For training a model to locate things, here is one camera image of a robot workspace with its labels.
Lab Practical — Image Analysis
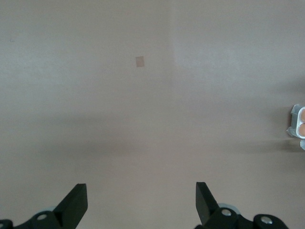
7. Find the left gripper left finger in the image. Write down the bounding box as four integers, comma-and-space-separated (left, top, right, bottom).
0, 183, 88, 229

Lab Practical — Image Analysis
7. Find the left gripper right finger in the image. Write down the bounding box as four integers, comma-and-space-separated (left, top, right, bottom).
195, 182, 289, 229

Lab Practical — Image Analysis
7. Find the clear plastic egg box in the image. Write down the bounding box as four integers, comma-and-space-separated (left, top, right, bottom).
286, 104, 305, 151

